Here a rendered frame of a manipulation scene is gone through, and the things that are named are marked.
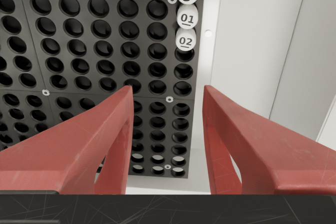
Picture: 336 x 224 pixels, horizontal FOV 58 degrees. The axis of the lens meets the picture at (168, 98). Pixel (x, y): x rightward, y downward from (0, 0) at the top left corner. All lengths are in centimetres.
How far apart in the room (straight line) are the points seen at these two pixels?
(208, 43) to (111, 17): 9
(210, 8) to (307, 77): 9
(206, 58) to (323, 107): 10
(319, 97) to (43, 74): 19
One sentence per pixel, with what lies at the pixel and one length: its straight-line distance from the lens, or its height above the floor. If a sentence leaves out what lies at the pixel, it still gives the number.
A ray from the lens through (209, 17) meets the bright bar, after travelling 25.
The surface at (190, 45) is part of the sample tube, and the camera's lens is 19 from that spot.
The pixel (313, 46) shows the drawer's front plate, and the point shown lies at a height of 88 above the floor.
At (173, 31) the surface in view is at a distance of 20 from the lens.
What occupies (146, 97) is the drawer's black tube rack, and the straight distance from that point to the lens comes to 22.
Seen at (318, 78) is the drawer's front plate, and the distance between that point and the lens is 23.
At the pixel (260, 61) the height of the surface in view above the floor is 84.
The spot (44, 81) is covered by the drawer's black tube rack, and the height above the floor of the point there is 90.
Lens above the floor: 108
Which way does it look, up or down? 54 degrees down
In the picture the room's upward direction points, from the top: 174 degrees counter-clockwise
